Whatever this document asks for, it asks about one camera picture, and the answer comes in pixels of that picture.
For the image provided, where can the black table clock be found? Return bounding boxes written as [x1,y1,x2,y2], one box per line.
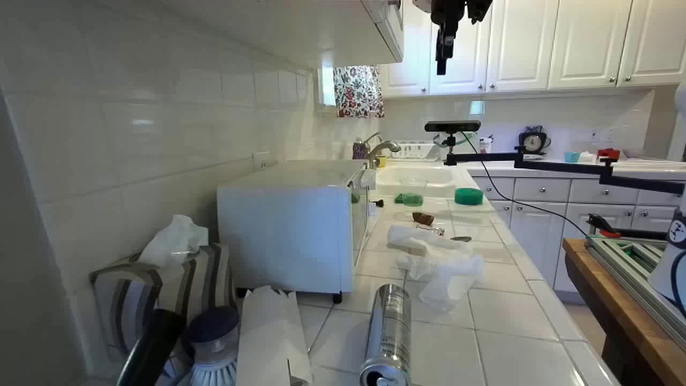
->
[520,127,552,155]

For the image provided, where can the white cabinets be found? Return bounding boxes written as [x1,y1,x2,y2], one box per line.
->
[475,172,680,302]
[379,0,686,100]

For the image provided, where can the white upper cabinets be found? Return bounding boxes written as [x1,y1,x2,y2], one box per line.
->
[379,0,686,100]

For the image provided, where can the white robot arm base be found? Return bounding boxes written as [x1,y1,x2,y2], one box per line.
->
[649,211,686,318]

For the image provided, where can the brown small object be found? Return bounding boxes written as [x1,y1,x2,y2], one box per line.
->
[411,213,433,228]

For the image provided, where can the white lower cabinets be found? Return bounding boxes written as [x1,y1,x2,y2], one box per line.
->
[475,172,680,302]

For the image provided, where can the crumpled white paper towel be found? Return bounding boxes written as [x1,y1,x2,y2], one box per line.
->
[386,225,485,311]

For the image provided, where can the red small object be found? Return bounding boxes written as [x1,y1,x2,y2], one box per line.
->
[596,149,620,162]

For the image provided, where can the silver metal can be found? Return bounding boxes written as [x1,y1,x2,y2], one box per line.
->
[359,284,411,386]

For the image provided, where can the green sponge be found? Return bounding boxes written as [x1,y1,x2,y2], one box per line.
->
[394,194,424,206]

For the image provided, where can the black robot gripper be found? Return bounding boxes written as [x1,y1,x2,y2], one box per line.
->
[411,0,493,75]

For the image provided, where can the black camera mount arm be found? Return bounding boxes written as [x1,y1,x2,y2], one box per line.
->
[444,136,685,197]

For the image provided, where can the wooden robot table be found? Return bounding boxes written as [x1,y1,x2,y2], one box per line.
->
[561,239,686,386]

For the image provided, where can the chrome sink faucet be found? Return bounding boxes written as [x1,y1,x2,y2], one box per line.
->
[352,138,402,170]

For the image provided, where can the white toaster oven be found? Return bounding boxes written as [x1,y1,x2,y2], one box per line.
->
[217,162,370,302]

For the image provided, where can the green bowl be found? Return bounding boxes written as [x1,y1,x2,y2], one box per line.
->
[454,189,485,206]

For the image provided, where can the white paper bag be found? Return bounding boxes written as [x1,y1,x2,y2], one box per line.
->
[236,287,314,386]

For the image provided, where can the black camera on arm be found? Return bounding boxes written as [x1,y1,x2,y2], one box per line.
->
[424,120,481,133]

